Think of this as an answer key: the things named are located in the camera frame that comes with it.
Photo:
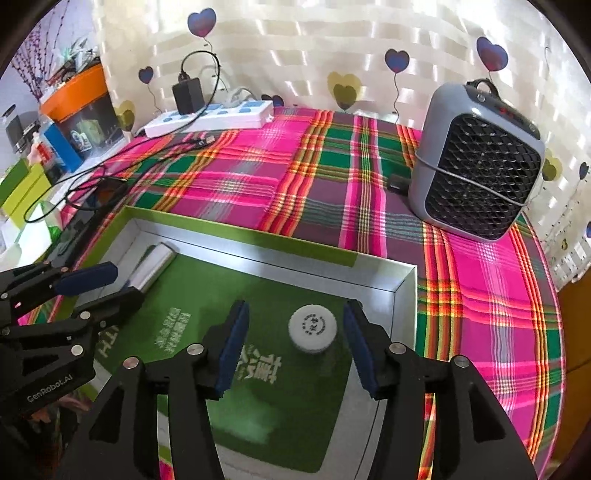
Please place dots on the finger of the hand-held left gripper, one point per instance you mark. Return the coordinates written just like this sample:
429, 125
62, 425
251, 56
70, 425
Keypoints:
120, 302
87, 278

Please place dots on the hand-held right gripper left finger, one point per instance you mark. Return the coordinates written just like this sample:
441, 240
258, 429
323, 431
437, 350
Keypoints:
233, 350

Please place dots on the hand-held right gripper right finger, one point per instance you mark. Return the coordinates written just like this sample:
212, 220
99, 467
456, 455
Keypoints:
358, 350

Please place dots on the small white round cap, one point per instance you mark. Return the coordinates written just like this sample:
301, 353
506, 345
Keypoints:
313, 325

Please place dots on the green cardboard box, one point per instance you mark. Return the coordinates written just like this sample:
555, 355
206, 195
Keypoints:
286, 286

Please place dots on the black smartphone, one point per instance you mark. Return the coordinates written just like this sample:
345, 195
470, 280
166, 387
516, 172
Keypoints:
76, 235

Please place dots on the white green tissue pack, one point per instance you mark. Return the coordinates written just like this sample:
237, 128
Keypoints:
27, 244

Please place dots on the yellow-green boxes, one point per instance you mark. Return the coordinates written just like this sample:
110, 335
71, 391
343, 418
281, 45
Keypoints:
23, 184

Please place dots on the blue box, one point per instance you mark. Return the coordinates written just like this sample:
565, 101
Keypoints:
60, 147

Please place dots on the pink green plaid tablecloth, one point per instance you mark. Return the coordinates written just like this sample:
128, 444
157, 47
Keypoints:
323, 184

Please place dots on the orange lid tank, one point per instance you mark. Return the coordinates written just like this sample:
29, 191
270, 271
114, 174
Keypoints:
78, 85

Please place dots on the black charger adapter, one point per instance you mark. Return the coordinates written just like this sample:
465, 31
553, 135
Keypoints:
187, 97

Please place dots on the white power strip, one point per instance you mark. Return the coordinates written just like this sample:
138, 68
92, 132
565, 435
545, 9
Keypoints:
231, 117

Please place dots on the clutter on tank lid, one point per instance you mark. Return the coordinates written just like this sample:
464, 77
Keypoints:
74, 57

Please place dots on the grey fan heater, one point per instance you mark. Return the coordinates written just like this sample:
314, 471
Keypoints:
475, 161

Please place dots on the pink blossom branches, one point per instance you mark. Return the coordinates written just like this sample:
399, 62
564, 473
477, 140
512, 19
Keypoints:
39, 50

